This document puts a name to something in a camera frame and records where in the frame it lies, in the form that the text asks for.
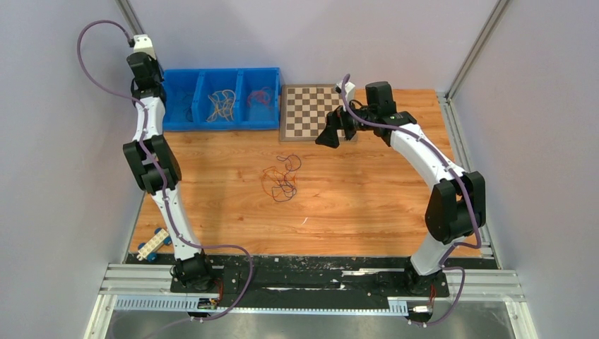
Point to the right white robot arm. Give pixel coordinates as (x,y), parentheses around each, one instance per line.
(456,210)

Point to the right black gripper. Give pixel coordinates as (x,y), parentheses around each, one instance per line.
(329,136)

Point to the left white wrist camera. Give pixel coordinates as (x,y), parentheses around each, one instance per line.
(143,44)

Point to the wooden chessboard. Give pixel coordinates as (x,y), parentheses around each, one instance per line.
(303,110)

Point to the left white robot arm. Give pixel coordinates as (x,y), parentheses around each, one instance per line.
(158,173)

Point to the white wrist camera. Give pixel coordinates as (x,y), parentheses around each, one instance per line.
(143,44)
(349,90)

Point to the white toy car blue wheels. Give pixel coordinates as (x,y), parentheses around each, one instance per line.
(148,251)

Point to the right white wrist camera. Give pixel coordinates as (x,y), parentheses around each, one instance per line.
(349,90)

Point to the white slotted cable duct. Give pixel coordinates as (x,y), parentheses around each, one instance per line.
(193,305)

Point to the blue three-compartment bin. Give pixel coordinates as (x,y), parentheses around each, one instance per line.
(222,99)

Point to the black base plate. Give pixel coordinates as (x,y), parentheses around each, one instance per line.
(303,281)

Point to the aluminium frame rail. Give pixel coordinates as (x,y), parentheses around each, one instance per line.
(469,286)

